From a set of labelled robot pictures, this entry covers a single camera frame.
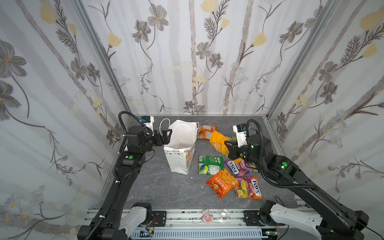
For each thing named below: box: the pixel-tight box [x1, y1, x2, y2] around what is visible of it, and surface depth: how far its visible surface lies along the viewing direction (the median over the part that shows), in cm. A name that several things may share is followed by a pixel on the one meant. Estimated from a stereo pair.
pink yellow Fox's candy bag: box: [234, 176, 263, 200], surface depth 83 cm
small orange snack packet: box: [197, 125, 218, 140], surface depth 112 cm
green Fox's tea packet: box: [198, 155, 225, 176], surface depth 92 cm
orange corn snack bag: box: [205, 167, 240, 199], surface depth 86 cm
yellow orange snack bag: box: [209, 130, 230, 157], surface depth 72 cm
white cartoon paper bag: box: [163, 119, 200, 175], surface depth 83 cm
